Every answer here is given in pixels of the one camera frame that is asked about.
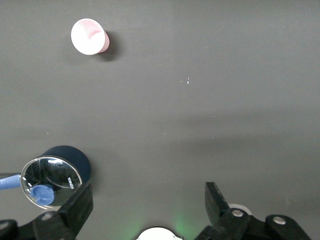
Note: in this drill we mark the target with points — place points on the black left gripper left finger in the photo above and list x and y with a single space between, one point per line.
75 212

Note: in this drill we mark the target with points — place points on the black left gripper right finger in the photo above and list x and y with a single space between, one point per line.
217 207

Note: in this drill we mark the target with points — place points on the pink plastic cup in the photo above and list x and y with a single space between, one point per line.
87 37

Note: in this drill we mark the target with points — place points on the glass lid with blue knob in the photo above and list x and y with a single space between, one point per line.
50 172

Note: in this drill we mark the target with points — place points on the dark blue pot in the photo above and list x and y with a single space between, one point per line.
72 157

